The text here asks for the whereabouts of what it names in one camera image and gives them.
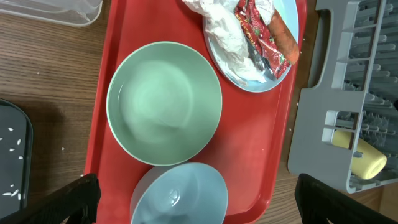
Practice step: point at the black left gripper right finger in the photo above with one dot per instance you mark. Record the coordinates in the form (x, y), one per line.
(319, 203)

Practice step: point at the clear plastic bin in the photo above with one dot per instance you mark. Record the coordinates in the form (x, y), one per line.
(75, 13)

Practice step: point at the red plastic tray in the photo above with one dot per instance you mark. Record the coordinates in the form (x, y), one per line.
(247, 144)

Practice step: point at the orange carrot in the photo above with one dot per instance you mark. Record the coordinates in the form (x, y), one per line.
(283, 38)

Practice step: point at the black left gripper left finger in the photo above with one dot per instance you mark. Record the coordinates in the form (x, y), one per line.
(76, 202)

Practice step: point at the grey dishwasher rack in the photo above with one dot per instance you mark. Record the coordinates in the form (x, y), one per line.
(352, 87)

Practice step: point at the black waste tray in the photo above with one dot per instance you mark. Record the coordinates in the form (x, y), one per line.
(16, 151)

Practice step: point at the light blue bowl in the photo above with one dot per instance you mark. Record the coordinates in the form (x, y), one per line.
(191, 192)

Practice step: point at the white crumpled napkin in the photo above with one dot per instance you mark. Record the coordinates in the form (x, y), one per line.
(226, 35)

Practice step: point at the light blue plate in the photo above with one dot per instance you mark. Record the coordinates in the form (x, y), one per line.
(290, 15)

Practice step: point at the red snack wrapper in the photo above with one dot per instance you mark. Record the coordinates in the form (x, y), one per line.
(263, 50)

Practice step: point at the yellow plastic cup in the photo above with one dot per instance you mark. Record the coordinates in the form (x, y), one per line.
(372, 161)

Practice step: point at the mint green bowl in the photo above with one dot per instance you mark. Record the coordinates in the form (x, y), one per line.
(164, 103)

